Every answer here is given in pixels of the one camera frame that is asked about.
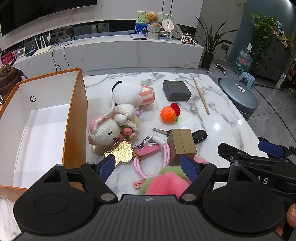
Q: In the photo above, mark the tall potted plant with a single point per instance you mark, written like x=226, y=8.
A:
x=209, y=44

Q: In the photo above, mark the black gift box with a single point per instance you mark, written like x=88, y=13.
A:
x=177, y=90

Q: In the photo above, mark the wall socket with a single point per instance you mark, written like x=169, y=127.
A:
x=225, y=47

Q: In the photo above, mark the stacked white pots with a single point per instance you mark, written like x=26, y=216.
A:
x=153, y=31

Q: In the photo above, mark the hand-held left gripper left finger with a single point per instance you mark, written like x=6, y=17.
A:
x=106, y=168

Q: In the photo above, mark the small brown cardboard box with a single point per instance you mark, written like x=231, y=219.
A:
x=182, y=143

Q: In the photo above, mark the crochet bunny doll with bouquet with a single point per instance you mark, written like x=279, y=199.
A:
x=104, y=132

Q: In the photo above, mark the wooden stick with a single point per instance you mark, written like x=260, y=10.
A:
x=201, y=96

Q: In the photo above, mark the white marble television cabinet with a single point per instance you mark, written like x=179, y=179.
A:
x=115, y=53

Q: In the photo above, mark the pink green fluffy plush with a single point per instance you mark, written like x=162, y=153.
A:
x=161, y=184

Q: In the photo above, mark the grey round ottoman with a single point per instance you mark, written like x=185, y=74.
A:
x=238, y=97

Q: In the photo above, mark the black television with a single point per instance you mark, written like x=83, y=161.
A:
x=34, y=11

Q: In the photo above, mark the large water jug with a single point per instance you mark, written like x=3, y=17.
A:
x=242, y=61

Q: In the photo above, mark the orange crochet ball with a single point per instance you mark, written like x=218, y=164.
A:
x=167, y=114

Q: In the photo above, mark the blue plastic stool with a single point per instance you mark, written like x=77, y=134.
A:
x=247, y=77

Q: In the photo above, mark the white router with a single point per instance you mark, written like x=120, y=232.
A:
x=42, y=48

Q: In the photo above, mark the green ivy plant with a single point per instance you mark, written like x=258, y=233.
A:
x=263, y=30

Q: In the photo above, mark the white marble desktop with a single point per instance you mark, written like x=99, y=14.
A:
x=208, y=129

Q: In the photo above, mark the brown handbag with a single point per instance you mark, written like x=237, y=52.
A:
x=9, y=78

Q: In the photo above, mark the black car key fob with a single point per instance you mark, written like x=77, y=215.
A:
x=199, y=136

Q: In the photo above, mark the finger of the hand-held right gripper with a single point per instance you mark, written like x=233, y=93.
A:
x=227, y=150
x=270, y=147

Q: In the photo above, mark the small white photo frame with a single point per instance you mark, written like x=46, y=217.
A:
x=21, y=52

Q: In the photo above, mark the round white hand fan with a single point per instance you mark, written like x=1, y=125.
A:
x=167, y=25

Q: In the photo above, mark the orange cardboard box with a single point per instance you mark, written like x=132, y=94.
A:
x=46, y=129

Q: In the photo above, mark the brown teddy bear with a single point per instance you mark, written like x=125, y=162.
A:
x=153, y=18

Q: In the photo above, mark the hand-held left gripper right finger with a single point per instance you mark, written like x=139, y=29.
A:
x=188, y=169

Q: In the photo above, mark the white book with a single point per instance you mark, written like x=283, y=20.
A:
x=138, y=36

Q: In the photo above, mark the black white toy figures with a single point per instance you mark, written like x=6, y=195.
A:
x=188, y=39

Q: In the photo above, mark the round patterned hand fan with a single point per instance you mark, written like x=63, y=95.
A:
x=177, y=31

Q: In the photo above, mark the person's right hand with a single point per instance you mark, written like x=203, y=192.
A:
x=291, y=215

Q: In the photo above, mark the white plush dog striped cup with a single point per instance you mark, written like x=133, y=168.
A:
x=127, y=91

